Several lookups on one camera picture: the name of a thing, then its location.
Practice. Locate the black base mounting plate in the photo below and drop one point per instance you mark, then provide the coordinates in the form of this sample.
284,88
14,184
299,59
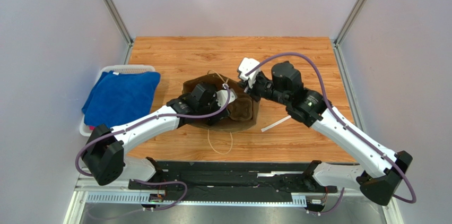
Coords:
232,181

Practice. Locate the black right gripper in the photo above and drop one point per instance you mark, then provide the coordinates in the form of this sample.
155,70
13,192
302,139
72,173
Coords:
257,84

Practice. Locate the grey pulp cup carrier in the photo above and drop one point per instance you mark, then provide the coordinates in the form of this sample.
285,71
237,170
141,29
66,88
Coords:
241,109

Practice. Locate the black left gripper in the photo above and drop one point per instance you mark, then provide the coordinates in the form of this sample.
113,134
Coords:
214,119

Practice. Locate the aluminium frame rail front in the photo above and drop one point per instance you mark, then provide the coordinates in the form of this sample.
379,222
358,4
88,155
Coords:
116,203

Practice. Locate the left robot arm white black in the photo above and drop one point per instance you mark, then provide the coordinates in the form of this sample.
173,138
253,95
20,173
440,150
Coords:
105,153

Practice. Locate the brown paper bag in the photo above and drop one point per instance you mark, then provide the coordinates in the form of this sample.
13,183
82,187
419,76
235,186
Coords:
213,80

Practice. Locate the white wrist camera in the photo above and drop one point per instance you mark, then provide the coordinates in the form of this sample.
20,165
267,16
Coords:
248,70
225,97

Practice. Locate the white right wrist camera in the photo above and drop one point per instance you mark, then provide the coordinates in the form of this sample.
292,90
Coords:
248,70

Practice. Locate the white paper straw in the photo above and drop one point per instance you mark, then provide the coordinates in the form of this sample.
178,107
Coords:
275,124

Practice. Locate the white plastic basket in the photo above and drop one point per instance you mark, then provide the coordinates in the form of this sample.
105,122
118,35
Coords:
121,69

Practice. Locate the blue folded cloth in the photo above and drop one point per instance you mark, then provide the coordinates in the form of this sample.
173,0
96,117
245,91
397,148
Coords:
119,98

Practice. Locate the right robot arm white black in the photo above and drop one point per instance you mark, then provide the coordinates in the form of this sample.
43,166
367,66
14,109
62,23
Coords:
376,175

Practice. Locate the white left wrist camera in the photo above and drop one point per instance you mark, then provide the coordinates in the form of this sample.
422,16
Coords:
225,97

